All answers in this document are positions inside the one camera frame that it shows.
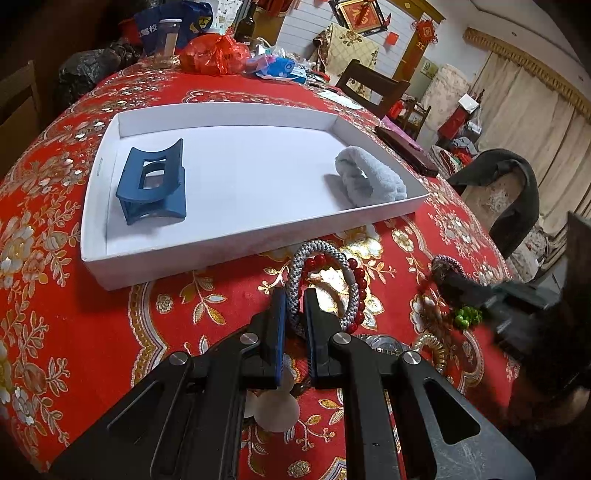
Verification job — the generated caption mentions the red plastic bag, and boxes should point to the red plastic bag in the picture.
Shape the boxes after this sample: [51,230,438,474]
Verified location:
[178,33,252,75]

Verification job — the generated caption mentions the red bead bracelet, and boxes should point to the red bead bracelet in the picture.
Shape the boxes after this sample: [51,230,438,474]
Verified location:
[300,255,370,334]

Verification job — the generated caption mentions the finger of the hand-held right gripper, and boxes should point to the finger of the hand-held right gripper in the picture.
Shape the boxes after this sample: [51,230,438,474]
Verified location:
[436,271,497,309]

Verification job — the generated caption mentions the blue bag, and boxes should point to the blue bag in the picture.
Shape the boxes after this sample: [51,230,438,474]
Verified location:
[134,2,214,56]

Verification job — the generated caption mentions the dark brown flat case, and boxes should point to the dark brown flat case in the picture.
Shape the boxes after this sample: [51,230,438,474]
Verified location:
[374,126,439,176]

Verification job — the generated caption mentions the white cardboard tray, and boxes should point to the white cardboard tray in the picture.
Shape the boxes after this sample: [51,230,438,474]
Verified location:
[81,102,430,291]

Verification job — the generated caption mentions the gold curtain valance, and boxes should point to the gold curtain valance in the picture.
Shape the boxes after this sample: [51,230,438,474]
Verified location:
[464,27,591,109]

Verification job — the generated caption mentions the pale covered appliance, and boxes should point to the pale covered appliance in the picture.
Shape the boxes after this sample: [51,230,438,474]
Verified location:
[422,65,476,148]

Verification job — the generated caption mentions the glass jar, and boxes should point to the glass jar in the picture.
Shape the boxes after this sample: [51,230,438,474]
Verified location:
[157,18,183,65]

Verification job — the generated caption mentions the silver bangle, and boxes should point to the silver bangle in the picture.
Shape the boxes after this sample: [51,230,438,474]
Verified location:
[360,333,403,358]

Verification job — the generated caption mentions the red floral tablecloth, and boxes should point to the red floral tablecloth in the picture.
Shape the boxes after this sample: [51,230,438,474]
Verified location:
[0,55,522,480]

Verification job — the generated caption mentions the black plastic bag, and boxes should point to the black plastic bag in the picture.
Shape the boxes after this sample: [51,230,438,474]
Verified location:
[58,39,139,100]

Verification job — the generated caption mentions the purple braided bracelet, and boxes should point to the purple braided bracelet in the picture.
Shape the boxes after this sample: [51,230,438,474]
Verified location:
[429,255,467,287]

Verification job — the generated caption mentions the dark glass bottle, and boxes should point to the dark glass bottle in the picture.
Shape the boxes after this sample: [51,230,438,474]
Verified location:
[233,2,257,44]

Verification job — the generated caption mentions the pale blue rolled towel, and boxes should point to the pale blue rolled towel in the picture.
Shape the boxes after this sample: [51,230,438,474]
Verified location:
[333,145,408,204]

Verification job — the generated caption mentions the blue packets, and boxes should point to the blue packets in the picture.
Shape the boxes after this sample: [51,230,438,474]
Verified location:
[252,53,308,84]

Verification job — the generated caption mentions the floral draped cloth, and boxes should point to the floral draped cloth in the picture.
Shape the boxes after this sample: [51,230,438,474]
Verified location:
[314,23,379,79]

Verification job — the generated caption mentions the black padded chair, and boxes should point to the black padded chair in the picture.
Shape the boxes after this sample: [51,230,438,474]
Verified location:
[447,148,541,259]

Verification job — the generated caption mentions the dark wooden chair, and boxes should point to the dark wooden chair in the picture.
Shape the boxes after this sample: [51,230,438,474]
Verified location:
[335,59,411,118]

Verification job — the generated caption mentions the framed red wall decoration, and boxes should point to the framed red wall decoration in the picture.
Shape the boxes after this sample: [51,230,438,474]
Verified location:
[335,0,391,35]

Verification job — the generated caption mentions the gold spiral hair tie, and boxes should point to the gold spiral hair tie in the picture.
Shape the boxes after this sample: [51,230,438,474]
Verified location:
[411,333,448,377]

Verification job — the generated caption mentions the white shell disc hair clip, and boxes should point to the white shell disc hair clip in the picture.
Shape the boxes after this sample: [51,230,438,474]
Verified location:
[245,369,301,435]

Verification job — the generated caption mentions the beige curtain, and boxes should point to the beige curtain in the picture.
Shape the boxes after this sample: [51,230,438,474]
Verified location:
[480,46,591,232]

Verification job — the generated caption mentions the grey braided bracelet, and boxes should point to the grey braided bracelet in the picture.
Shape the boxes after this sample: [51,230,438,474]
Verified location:
[284,239,365,335]

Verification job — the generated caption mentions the brown wooden chair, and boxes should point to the brown wooden chair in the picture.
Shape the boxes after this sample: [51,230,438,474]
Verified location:
[0,60,42,139]

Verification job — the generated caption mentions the floral cushioned chair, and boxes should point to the floral cushioned chair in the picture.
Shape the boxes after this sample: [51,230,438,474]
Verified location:
[466,168,532,241]

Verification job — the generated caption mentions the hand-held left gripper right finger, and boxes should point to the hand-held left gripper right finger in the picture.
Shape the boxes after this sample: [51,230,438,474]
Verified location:
[302,287,536,480]

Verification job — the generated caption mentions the green bead bracelet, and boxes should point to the green bead bracelet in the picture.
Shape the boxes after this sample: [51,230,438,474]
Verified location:
[454,305,485,330]

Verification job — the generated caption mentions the blue hair claw clip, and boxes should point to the blue hair claw clip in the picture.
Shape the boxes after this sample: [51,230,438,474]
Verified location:
[115,137,187,226]

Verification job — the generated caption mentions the red knot wall ornament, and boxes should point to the red knot wall ornament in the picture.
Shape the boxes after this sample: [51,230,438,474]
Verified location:
[413,18,439,49]

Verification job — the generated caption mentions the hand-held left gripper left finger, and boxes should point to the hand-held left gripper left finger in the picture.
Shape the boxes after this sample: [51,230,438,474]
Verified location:
[48,287,289,480]

